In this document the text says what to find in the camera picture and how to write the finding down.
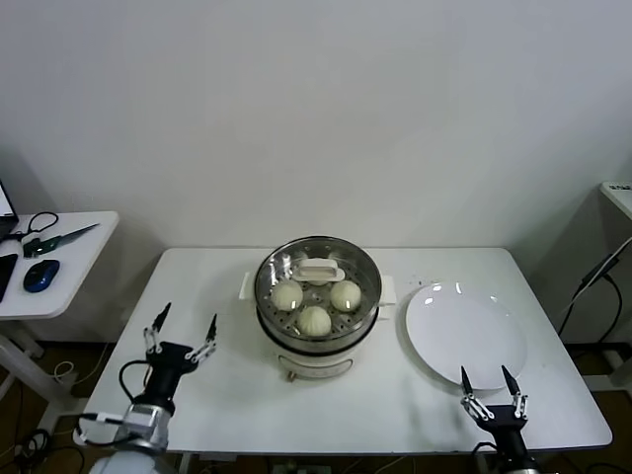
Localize black adapter cable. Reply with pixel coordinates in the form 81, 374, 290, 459
557, 275, 624, 343

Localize black tablet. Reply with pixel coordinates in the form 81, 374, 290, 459
0, 253, 18, 303

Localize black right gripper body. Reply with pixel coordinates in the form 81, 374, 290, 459
482, 404, 527, 456

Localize blue computer mouse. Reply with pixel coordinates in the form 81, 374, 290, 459
22, 258, 61, 293

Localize glass lid with white handle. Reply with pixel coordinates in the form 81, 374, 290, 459
255, 236, 384, 348

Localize white floor cord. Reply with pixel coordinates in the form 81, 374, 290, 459
52, 340, 113, 386

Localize white side table with laptop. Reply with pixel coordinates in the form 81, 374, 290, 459
0, 210, 120, 412

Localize white cable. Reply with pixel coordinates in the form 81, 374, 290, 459
604, 238, 632, 263

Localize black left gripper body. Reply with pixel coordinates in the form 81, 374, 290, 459
147, 341, 198, 404

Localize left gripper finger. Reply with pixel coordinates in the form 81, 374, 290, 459
142, 301, 173, 356
184, 313, 219, 364

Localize black floor cables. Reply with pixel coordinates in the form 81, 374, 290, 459
0, 427, 76, 466

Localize laptop computer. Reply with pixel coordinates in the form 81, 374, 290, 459
0, 181, 19, 239

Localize black looped cord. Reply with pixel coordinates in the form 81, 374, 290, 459
0, 211, 59, 244

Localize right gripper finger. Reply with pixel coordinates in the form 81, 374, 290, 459
459, 364, 496, 423
501, 364, 530, 422

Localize black power adapter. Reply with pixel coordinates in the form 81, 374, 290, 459
581, 255, 619, 288

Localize steel steamer basket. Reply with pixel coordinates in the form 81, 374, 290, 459
254, 235, 384, 355

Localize white electric cooker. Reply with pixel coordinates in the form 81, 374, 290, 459
238, 270, 399, 384

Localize white round plate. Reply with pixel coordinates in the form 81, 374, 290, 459
404, 280, 528, 392

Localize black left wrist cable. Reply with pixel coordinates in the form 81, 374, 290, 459
119, 359, 152, 399

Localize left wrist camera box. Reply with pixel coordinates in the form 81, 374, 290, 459
73, 413, 127, 446

